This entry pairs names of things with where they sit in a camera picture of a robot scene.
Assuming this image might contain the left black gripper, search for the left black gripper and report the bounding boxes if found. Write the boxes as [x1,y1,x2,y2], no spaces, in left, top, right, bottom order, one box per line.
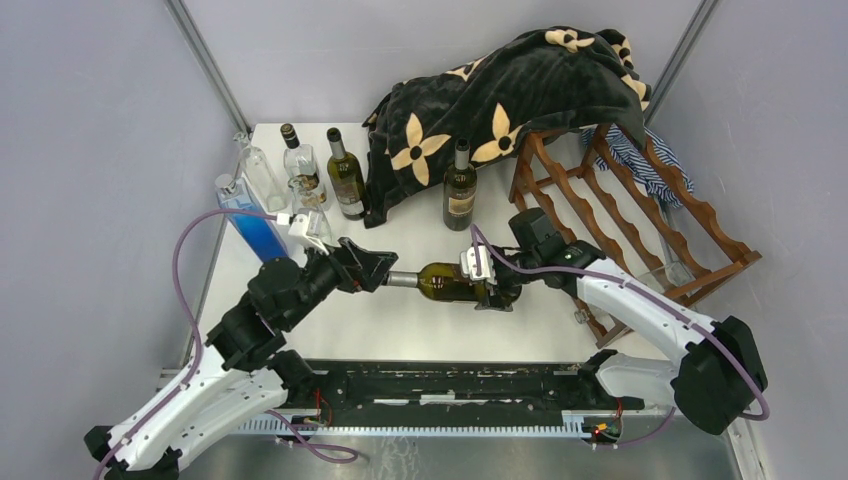
[283,234,398,328]

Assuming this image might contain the dark wine bottle front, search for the dark wine bottle front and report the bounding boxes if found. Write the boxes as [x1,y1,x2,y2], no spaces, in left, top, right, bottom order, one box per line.
[382,262,522,312]

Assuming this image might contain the dark wine bottle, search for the dark wine bottle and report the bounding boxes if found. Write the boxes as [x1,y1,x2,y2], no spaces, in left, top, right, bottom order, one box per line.
[382,262,522,312]
[442,138,477,231]

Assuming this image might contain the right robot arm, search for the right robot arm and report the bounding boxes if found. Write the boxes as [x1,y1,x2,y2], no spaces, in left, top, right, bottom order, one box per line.
[461,208,771,435]

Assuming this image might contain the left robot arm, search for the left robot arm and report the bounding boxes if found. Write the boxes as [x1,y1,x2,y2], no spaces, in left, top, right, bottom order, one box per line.
[84,237,398,479]

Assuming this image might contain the green wine bottle back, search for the green wine bottle back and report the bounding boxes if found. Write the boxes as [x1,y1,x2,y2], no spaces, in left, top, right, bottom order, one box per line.
[327,127,368,220]

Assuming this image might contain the clear bottle black cap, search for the clear bottle black cap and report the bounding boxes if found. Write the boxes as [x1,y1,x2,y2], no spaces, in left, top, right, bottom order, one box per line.
[280,123,327,207]

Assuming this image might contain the wooden wine rack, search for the wooden wine rack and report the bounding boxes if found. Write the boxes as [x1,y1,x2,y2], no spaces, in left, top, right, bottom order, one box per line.
[508,124,762,308]

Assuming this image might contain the tall clear glass bottle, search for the tall clear glass bottle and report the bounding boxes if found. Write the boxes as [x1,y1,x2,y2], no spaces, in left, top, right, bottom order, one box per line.
[233,132,288,214]

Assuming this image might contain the blue liquid square bottle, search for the blue liquid square bottle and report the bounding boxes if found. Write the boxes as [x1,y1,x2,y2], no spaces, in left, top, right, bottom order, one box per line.
[215,174,288,263]

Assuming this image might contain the blue striped cloth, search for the blue striped cloth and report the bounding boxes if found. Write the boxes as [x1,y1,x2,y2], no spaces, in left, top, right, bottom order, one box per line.
[605,125,694,208]

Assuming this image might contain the black floral blanket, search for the black floral blanket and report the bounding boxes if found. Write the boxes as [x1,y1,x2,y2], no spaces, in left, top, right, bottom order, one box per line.
[363,26,653,228]

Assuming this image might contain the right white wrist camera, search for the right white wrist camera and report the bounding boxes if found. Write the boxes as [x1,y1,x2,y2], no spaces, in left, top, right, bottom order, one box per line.
[459,244,497,285]

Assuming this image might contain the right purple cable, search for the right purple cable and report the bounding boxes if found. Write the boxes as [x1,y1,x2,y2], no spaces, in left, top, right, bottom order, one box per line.
[468,223,772,423]

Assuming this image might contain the purple cable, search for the purple cable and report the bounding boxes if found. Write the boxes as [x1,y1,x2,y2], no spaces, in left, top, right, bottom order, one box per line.
[92,209,362,480]
[468,223,772,423]

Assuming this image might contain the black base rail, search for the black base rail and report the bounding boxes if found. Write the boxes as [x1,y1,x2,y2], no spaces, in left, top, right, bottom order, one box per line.
[187,358,664,431]

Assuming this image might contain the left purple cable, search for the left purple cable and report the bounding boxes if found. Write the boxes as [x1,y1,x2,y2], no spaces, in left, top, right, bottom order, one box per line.
[92,209,362,480]

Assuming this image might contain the white slotted cable duct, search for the white slotted cable duct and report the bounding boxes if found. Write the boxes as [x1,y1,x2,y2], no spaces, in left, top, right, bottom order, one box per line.
[231,413,592,440]

